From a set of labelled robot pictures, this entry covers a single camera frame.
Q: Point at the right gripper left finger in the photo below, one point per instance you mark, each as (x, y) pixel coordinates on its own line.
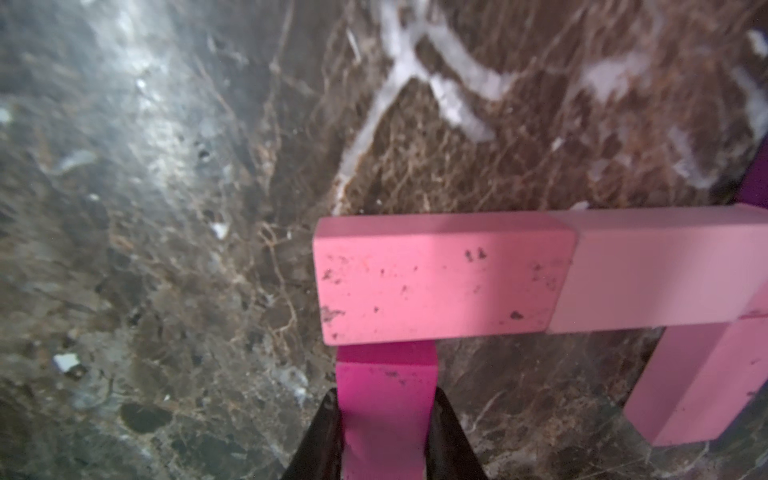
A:
(319, 454)

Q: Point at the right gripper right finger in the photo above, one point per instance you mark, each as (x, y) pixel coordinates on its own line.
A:
(448, 453)

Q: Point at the magenta block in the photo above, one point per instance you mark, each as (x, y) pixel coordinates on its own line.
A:
(385, 394)

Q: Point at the pink block horizontal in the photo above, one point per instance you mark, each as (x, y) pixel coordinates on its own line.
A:
(399, 278)

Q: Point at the light pink block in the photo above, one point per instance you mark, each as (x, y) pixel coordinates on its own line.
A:
(661, 267)

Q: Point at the dark purple block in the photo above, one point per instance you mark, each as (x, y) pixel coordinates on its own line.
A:
(753, 189)

